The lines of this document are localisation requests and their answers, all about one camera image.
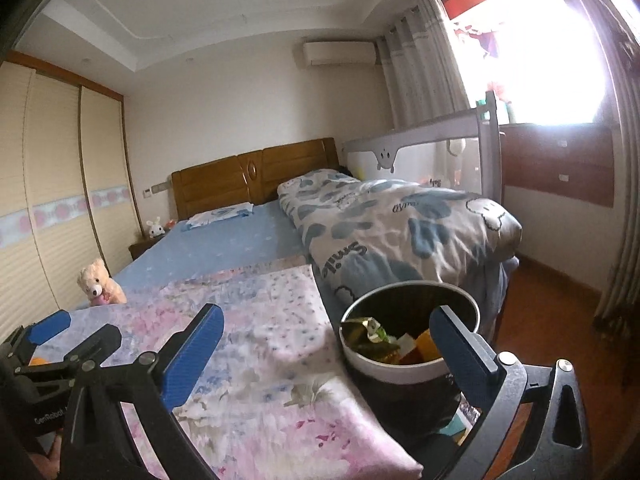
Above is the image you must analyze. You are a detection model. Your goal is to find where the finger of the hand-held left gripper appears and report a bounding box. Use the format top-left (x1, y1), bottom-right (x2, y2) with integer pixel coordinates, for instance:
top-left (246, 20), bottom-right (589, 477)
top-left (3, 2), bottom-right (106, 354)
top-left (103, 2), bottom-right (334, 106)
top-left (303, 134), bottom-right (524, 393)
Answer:
top-left (0, 309), bottom-right (72, 361)
top-left (12, 324), bottom-right (122, 378)

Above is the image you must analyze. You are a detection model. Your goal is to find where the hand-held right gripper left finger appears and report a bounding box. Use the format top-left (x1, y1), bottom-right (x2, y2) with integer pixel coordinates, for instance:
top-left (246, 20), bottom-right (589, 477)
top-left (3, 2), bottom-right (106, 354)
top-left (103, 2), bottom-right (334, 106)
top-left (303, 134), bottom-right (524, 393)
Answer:
top-left (52, 303), bottom-right (226, 480)

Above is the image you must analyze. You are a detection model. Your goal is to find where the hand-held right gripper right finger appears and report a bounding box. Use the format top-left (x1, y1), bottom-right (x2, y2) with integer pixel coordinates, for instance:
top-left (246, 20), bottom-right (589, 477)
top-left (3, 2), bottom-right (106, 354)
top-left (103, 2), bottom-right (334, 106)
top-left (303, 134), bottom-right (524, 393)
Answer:
top-left (429, 305), bottom-right (593, 480)

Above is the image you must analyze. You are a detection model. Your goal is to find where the large orange foam net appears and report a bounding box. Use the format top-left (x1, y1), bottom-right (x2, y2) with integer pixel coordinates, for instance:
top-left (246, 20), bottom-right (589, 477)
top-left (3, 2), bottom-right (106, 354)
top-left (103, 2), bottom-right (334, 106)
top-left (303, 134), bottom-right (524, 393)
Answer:
top-left (417, 330), bottom-right (444, 361)

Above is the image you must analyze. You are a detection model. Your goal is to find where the white black round bin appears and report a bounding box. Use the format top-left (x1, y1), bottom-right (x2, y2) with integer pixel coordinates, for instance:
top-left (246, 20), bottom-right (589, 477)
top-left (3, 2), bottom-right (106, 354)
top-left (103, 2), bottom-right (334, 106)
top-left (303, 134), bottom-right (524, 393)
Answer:
top-left (340, 282), bottom-right (482, 391)

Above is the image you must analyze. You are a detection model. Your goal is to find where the beige teddy bear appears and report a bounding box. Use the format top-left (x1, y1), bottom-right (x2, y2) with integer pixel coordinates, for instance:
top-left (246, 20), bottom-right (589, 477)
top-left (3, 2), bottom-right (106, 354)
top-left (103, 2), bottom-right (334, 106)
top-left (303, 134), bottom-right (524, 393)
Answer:
top-left (77, 258), bottom-right (127, 307)

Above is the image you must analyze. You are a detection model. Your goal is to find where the pink floral blanket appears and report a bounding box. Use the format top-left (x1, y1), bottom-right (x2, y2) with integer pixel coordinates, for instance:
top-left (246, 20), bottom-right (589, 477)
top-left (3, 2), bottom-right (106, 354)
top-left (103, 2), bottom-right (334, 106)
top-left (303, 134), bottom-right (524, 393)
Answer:
top-left (37, 264), bottom-right (426, 480)

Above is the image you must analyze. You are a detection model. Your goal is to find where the wooden nightstand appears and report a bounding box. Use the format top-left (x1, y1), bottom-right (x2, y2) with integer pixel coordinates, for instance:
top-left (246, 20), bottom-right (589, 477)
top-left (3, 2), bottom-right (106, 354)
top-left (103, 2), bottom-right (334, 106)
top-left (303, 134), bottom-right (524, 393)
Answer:
top-left (129, 237), bottom-right (166, 261)

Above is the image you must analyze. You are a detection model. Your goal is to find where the blue bed sheet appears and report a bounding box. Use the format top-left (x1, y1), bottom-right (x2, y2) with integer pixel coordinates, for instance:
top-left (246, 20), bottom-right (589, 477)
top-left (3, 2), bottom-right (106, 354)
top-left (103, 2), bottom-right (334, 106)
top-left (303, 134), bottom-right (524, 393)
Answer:
top-left (107, 200), bottom-right (321, 293)

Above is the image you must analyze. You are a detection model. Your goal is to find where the cream sliding door wardrobe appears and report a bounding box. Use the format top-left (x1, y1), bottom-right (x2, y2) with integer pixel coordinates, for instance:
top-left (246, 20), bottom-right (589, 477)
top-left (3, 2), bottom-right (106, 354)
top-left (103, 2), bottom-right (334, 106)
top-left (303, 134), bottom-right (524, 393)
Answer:
top-left (0, 50), bottom-right (138, 341)

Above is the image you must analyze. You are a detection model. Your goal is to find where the blue white pillow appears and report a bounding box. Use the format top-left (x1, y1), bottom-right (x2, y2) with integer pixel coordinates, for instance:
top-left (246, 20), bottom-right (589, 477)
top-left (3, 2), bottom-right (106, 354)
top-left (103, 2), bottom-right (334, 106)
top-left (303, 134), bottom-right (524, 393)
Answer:
top-left (187, 203), bottom-right (256, 229)

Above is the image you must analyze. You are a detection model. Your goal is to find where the grey blue patterned quilt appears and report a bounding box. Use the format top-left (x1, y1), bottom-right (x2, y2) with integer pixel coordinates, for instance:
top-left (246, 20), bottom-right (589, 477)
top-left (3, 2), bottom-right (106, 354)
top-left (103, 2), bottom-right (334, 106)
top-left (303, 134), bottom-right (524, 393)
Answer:
top-left (277, 169), bottom-right (523, 306)

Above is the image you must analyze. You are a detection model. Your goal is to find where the wooden headboard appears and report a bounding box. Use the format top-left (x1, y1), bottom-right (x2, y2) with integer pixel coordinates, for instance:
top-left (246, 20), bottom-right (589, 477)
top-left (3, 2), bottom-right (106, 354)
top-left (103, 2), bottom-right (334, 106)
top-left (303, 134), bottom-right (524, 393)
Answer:
top-left (171, 137), bottom-right (346, 221)

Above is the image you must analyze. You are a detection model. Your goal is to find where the dark wooden dresser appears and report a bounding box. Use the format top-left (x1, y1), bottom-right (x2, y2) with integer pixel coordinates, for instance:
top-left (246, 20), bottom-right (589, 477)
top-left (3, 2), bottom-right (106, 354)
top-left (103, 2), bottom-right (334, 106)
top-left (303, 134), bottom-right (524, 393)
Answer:
top-left (500, 122), bottom-right (615, 208)

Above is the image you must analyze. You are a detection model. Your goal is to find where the grey white curtain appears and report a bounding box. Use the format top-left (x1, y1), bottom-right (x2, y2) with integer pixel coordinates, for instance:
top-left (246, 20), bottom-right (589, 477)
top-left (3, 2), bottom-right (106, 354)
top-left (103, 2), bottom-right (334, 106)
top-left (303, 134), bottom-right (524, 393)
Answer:
top-left (376, 0), bottom-right (473, 131)

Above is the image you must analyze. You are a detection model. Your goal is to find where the white air conditioner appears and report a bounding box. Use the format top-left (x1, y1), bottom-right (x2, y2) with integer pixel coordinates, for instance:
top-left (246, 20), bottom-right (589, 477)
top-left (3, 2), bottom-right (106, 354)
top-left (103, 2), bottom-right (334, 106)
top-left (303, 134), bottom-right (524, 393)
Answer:
top-left (302, 40), bottom-right (377, 67)

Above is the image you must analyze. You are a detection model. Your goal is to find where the grey mesh bed rail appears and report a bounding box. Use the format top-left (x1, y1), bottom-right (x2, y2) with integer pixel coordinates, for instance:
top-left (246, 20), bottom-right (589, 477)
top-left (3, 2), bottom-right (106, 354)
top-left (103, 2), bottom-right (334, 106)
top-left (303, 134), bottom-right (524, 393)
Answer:
top-left (341, 91), bottom-right (503, 201)

